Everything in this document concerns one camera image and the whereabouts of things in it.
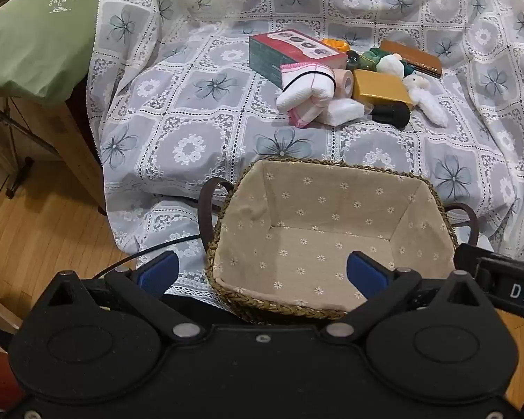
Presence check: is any red and green box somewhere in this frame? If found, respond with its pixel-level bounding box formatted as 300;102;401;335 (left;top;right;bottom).
249;29;348;88

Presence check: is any white tissue packet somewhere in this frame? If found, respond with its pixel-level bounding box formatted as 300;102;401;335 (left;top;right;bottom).
323;97;364;126

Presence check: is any gold cardboard box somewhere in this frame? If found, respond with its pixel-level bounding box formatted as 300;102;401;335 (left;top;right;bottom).
351;70;415;105

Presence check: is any green and white plush toy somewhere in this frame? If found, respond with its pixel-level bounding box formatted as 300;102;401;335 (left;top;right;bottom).
354;47;415;79

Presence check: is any white fluffy plush toy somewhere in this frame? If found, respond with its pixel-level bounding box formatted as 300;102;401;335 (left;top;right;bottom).
402;74;448;128

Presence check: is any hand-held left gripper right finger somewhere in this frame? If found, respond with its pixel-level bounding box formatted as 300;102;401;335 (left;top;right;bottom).
325;251;487;341

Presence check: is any floral lace cloth cover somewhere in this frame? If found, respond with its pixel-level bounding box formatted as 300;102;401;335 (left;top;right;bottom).
85;0;524;310

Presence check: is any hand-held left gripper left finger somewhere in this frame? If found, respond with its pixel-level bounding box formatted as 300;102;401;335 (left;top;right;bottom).
48;251;202;341

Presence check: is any white towel with pink trim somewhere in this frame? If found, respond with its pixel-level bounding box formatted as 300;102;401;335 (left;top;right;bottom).
276;62;337;129

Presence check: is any brown leather case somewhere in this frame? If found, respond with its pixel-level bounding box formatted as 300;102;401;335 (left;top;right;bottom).
379;39;444;79

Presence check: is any wicker basket with fabric lining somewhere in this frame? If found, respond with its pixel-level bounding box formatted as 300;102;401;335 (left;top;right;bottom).
198;156;479;321

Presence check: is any black cable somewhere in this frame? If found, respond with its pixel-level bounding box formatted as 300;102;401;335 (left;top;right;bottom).
94;233;202;280

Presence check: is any green printed pillow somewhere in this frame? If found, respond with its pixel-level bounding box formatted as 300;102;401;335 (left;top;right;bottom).
0;0;114;105

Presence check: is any orange fabric pouch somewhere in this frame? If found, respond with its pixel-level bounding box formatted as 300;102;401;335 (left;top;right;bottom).
321;38;352;53

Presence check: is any beige tape roll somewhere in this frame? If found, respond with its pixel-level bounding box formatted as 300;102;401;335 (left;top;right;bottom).
332;68;354;99

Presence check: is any black metal stand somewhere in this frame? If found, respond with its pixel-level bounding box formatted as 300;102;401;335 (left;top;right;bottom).
0;96;62;199

